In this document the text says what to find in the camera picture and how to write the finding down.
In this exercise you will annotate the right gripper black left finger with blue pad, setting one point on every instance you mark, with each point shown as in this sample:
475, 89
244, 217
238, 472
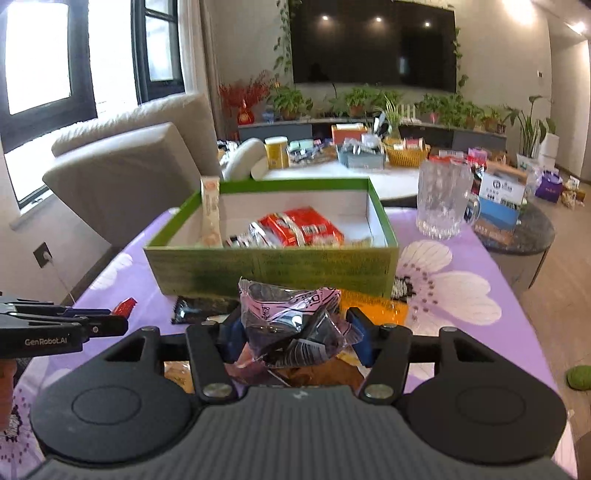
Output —
211, 346

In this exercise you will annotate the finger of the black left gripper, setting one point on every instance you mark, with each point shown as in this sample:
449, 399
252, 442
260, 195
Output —
92, 323

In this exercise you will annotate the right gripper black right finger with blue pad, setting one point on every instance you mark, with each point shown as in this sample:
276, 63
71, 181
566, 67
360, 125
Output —
385, 350

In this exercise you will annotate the dark prune snack bag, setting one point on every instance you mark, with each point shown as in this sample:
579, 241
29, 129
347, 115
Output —
289, 328

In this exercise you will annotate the red checkered snack pack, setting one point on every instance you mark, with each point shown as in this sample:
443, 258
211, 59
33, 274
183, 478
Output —
301, 227

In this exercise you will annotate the beige stick sachet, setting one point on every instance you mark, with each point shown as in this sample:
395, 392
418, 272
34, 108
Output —
211, 219

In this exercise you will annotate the brown cake snack pack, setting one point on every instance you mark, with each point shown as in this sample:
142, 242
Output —
339, 370

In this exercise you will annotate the person's left hand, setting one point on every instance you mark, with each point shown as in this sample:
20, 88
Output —
8, 369

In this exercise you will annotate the orange cake pack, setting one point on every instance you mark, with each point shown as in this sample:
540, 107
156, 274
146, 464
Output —
379, 310

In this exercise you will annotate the black small snack packet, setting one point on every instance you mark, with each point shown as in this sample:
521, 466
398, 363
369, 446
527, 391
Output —
195, 310

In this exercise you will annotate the green cardboard box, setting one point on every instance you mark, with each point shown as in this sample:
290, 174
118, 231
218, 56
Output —
183, 266

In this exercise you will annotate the purple floral tablecloth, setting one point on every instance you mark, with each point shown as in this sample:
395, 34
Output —
450, 283

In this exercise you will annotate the beige sofa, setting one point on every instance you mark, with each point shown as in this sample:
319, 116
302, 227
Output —
119, 174

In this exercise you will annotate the clear glass pitcher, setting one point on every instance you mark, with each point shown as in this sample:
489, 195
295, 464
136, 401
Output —
445, 201

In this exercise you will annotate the dark round side table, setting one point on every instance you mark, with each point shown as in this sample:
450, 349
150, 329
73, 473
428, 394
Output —
520, 253

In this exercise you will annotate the white round coffee table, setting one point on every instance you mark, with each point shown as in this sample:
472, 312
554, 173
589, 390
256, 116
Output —
392, 184

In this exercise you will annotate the yellow woven basket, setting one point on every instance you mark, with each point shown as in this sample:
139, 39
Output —
406, 153

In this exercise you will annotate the green slipper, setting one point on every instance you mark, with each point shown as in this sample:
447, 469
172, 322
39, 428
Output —
579, 378

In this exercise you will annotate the grey blue storage tray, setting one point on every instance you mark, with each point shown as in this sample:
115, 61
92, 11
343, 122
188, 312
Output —
353, 154

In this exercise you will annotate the white blue carton box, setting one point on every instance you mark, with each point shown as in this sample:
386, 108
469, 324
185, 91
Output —
502, 191

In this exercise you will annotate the yellow tin can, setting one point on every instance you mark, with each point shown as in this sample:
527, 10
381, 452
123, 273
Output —
276, 152

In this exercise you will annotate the orange tissue box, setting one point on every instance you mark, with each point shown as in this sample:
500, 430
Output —
341, 132

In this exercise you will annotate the purple gift bag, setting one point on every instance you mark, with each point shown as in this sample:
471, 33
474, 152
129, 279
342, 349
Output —
551, 187

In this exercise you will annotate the red flower vase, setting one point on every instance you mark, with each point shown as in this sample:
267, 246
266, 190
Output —
242, 96

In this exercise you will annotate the tall leafy potted plant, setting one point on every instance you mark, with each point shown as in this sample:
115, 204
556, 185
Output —
533, 131

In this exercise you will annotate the black wall television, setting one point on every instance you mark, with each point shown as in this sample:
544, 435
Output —
382, 43

